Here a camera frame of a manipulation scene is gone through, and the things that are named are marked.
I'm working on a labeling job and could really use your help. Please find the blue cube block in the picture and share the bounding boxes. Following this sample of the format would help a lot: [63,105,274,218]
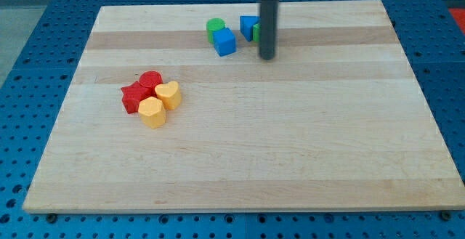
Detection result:
[213,28,236,57]

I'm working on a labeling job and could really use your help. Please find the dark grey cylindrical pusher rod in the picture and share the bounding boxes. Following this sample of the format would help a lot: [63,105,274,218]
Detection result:
[259,0,279,60]

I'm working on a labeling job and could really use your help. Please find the red star block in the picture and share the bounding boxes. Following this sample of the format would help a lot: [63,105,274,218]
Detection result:
[121,81,152,114]

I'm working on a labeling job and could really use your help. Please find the green cylinder block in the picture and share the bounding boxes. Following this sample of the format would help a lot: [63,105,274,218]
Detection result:
[206,17,226,44]

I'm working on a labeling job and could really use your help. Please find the green block behind rod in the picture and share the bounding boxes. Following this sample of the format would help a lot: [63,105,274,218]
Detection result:
[252,23,260,42]

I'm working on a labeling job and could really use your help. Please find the red cylinder block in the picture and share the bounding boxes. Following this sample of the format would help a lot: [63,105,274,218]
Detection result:
[139,70,163,90]

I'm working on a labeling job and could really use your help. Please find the light wooden board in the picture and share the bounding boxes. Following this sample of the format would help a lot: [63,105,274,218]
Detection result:
[23,0,464,214]

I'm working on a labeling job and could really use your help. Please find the blue triangle block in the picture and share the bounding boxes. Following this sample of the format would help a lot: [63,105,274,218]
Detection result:
[240,15,260,41]

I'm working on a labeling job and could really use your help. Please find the yellow hexagon block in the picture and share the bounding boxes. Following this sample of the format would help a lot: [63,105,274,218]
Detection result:
[138,97,166,129]

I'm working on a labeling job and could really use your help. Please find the yellow heart block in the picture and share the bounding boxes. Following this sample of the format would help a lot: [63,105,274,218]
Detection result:
[155,81,182,110]

